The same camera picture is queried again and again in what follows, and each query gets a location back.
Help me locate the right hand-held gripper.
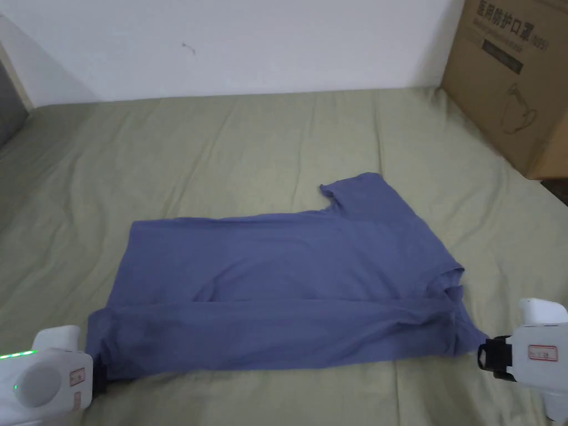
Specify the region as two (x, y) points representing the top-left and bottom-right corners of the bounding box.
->
(476, 298), (568, 420)

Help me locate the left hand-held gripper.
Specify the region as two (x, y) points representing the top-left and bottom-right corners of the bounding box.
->
(0, 325), (108, 417)

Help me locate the blue shirt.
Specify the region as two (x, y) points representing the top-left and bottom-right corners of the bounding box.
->
(87, 173), (493, 383)

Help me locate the bed with pale green sheet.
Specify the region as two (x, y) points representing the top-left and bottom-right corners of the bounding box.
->
(0, 85), (568, 426)

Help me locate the brown cardboard carton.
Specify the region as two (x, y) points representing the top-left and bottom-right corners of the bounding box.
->
(441, 0), (568, 180)

